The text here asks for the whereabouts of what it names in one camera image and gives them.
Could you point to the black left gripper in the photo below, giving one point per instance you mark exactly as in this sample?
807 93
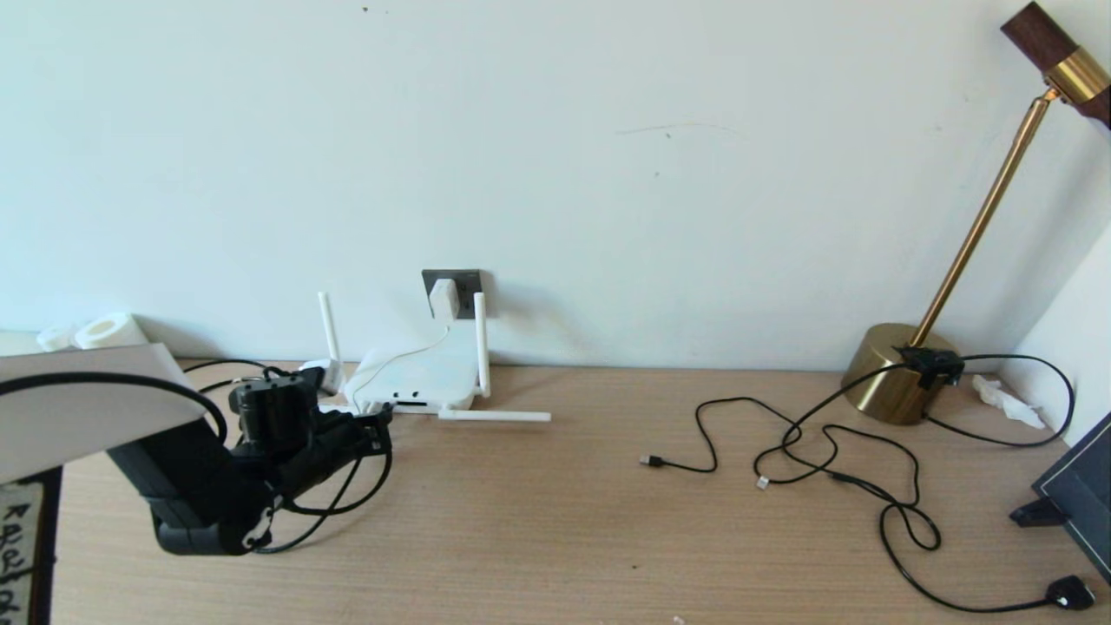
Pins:
341 447

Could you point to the white power adapter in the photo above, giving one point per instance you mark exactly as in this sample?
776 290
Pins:
444 299

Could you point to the white wifi router with antennas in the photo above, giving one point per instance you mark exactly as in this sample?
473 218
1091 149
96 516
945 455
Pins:
425 378

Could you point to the black power plug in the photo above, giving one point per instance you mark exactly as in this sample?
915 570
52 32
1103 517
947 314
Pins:
1069 593

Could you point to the white toilet paper roll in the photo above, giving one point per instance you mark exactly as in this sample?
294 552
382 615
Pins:
111 332

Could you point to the small clear plastic container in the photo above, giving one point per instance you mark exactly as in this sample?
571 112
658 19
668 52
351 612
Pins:
56 338

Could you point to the brass desk lamp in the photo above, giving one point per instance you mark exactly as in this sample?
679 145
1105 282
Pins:
885 382

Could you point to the crumpled white tissue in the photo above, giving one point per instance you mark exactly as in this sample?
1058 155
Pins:
1005 401

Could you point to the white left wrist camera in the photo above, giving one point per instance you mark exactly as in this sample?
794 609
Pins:
321 375

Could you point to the grey wall power socket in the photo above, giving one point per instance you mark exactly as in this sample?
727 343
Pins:
471 291

